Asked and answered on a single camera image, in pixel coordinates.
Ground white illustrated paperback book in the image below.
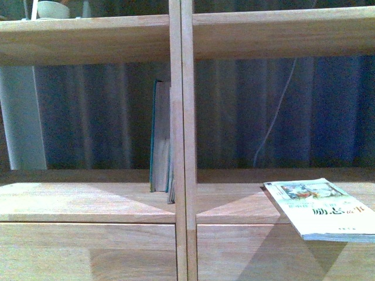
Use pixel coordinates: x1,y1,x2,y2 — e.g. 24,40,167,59
264,178,374,243

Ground teal cover thick book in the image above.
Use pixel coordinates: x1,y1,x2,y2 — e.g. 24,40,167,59
149,80,171,192

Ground thin green cover book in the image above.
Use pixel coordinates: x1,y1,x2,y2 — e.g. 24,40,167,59
166,142,175,204

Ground dark blue curtain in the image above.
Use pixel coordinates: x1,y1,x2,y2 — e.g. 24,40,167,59
35,56,374,169

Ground upper right wooden drawer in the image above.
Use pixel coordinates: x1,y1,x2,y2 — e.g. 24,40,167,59
197,224,374,280

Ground wooden drawer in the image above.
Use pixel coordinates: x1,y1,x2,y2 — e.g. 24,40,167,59
197,224,374,280
1,222,178,280

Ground wooden bookshelf unit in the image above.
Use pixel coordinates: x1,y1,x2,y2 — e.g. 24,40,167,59
1,1,374,280

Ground white ceramic bowl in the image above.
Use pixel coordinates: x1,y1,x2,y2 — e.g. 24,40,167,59
37,1,70,19

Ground upper left wooden drawer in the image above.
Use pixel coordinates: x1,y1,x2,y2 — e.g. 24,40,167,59
1,222,178,280

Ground white hanging cable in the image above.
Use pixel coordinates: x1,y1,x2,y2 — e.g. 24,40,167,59
253,57,299,168

